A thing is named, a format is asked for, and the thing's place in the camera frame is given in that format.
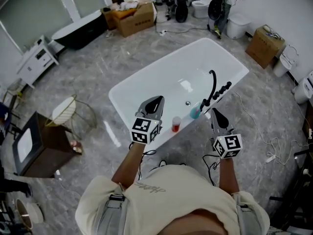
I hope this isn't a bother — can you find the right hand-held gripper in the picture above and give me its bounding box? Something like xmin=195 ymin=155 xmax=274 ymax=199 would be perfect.
xmin=210 ymin=108 xmax=243 ymax=160

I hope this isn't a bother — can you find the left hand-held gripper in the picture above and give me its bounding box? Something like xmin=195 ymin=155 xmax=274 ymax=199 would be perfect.
xmin=131 ymin=95 xmax=165 ymax=145

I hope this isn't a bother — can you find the pale pink round lid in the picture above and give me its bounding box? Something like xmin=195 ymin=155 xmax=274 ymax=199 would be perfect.
xmin=171 ymin=116 xmax=182 ymax=133

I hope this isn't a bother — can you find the white bathtub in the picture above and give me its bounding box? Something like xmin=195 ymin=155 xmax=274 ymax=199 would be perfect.
xmin=108 ymin=37 xmax=250 ymax=151

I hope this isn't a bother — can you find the person's right forearm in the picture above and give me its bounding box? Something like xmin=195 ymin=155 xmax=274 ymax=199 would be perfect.
xmin=217 ymin=158 xmax=240 ymax=195

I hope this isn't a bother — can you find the person's left forearm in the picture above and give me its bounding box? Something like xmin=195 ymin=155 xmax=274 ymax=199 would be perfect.
xmin=111 ymin=142 xmax=145 ymax=189

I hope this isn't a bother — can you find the black bathtub faucet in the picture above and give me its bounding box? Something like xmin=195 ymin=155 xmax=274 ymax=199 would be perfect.
xmin=202 ymin=70 xmax=218 ymax=107

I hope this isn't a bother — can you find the dark green bathtub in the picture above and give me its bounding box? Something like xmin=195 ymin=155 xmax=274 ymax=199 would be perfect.
xmin=51 ymin=8 xmax=109 ymax=50

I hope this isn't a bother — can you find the teal pump bottle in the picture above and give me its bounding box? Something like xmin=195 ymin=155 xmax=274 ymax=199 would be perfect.
xmin=189 ymin=101 xmax=205 ymax=120

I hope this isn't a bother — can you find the pink toiletry item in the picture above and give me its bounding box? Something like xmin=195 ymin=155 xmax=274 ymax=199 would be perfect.
xmin=69 ymin=141 xmax=84 ymax=154

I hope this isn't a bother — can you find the person's cream shirt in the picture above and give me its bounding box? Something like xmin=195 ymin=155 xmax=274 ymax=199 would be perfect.
xmin=74 ymin=164 xmax=271 ymax=235

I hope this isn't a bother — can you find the cardboard box with tools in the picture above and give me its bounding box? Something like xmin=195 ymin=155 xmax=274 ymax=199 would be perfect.
xmin=245 ymin=24 xmax=286 ymax=70

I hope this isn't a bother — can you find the white toilet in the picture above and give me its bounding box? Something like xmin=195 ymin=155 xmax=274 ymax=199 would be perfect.
xmin=293 ymin=70 xmax=313 ymax=105
xmin=191 ymin=0 xmax=209 ymax=19
xmin=272 ymin=44 xmax=300 ymax=78
xmin=226 ymin=13 xmax=252 ymax=40

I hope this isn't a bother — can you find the large cardboard box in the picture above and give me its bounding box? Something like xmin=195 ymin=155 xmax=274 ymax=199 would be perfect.
xmin=112 ymin=1 xmax=157 ymax=38

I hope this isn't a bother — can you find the small cardboard box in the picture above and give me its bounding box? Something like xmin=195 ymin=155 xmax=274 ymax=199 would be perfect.
xmin=100 ymin=7 xmax=118 ymax=30

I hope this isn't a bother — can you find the white and orange cloth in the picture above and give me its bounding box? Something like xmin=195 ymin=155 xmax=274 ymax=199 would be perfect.
xmin=111 ymin=0 xmax=145 ymax=17

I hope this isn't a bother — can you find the dark wooden vanity cabinet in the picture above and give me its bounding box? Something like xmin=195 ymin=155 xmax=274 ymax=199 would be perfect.
xmin=12 ymin=111 xmax=84 ymax=178

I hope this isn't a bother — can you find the white cabinet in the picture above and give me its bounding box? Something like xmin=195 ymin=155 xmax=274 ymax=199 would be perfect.
xmin=16 ymin=35 xmax=61 ymax=89

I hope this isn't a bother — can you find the white round stool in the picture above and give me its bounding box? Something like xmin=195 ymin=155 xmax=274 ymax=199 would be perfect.
xmin=25 ymin=202 xmax=45 ymax=225

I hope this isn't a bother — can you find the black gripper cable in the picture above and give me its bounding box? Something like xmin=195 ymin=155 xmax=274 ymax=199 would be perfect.
xmin=128 ymin=142 xmax=157 ymax=181
xmin=202 ymin=154 xmax=221 ymax=187

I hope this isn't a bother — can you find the white power strip with cord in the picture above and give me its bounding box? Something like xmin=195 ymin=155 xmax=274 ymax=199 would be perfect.
xmin=234 ymin=91 xmax=313 ymax=166

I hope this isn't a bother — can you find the grey shoulder strap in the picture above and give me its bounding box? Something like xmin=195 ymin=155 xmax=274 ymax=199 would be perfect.
xmin=97 ymin=182 xmax=128 ymax=235
xmin=231 ymin=192 xmax=253 ymax=235

